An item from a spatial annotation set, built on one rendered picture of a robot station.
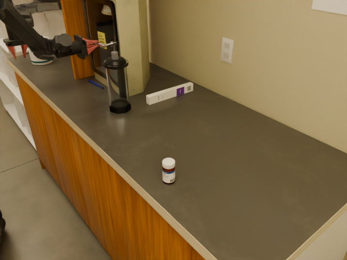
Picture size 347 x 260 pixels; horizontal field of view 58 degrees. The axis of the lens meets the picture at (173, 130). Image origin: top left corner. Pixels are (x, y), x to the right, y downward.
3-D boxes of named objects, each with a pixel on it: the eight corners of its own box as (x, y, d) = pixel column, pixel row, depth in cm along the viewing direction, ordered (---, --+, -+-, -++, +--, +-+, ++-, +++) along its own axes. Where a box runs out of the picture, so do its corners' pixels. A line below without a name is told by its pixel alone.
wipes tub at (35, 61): (48, 57, 208) (44, 34, 200) (56, 62, 199) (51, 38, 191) (28, 61, 201) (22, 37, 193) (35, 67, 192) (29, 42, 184)
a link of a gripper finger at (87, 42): (100, 37, 142) (81, 41, 137) (103, 52, 146) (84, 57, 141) (93, 34, 147) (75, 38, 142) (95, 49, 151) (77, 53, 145)
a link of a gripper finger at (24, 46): (31, 58, 160) (27, 39, 155) (16, 61, 156) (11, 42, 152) (27, 54, 165) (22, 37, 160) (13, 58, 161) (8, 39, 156)
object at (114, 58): (125, 62, 140) (124, 47, 136) (128, 69, 132) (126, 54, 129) (104, 64, 138) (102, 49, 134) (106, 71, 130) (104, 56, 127)
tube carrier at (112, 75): (129, 100, 151) (126, 57, 139) (133, 110, 142) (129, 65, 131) (107, 102, 148) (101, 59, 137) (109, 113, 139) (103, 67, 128)
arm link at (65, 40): (36, 41, 134) (38, 59, 132) (40, 27, 124) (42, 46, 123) (65, 43, 140) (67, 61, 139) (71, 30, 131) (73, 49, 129)
